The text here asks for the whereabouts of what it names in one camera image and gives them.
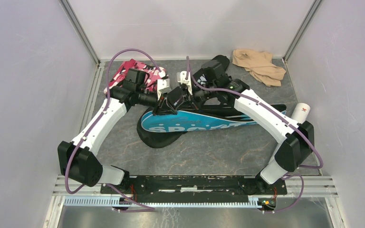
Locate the blue Sport racket cover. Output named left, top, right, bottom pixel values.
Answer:
left=137, top=105, right=257, bottom=133

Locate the black Crossway racket cover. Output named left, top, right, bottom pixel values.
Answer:
left=136, top=55, right=231, bottom=149

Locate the beige cloth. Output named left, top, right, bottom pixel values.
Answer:
left=232, top=49, right=286, bottom=87

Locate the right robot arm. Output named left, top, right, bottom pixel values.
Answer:
left=182, top=62, right=315, bottom=194

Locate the pink camouflage cloth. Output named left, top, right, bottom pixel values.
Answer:
left=108, top=58, right=168, bottom=92

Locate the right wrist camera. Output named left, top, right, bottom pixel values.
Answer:
left=177, top=71, right=192, bottom=95

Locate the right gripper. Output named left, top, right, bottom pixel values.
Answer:
left=176, top=81, right=218, bottom=110

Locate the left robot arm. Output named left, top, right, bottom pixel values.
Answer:
left=58, top=69, right=170, bottom=194

